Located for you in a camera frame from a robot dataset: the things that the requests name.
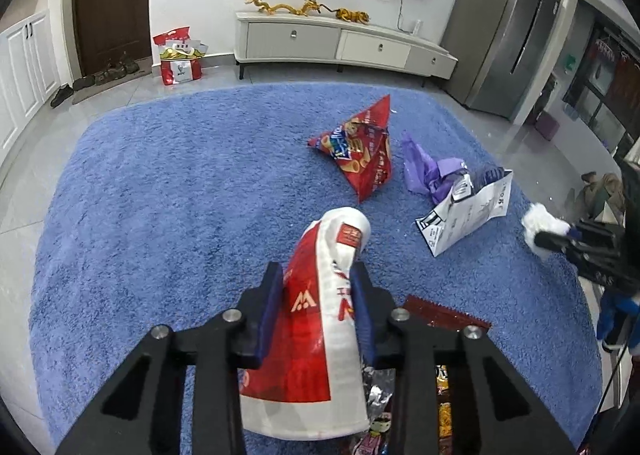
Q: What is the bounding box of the white TV cabinet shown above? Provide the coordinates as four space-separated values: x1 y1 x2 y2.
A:
234 12 458 80

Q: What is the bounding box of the purple plastic wrapper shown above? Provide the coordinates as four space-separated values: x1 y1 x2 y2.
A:
400 130 507 206

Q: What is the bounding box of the purple storage stool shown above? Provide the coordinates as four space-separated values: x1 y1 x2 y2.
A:
534 112 560 142

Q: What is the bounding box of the black shoe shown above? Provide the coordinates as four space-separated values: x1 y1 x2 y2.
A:
50 84 74 108

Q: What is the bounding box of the red white gift bag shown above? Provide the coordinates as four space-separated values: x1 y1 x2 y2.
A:
153 26 208 86

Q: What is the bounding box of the golden dragon figurine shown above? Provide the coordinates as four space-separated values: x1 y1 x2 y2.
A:
244 0 370 25

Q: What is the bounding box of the red chip bag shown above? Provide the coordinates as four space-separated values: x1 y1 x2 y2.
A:
307 94 392 203

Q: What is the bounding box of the dark red snack packet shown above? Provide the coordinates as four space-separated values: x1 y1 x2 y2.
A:
349 293 494 455

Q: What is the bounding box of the right gloved hand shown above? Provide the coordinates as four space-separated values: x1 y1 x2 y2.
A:
597 289 639 357

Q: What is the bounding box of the brown door mat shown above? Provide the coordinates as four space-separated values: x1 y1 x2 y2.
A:
70 55 154 106

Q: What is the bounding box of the silver refrigerator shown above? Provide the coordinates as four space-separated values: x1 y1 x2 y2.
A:
442 0 560 120

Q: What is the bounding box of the blue fluffy rug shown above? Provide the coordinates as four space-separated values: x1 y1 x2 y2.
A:
29 82 602 443

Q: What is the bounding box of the white tissue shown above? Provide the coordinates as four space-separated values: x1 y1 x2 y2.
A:
521 203 570 260

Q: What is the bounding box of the white shoe cabinet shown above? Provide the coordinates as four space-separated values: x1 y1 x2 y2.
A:
1 10 61 163

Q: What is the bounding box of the white milk carton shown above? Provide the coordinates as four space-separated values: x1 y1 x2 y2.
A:
416 167 513 257

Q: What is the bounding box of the red white snack bag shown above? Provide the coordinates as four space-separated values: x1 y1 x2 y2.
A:
240 207 371 441

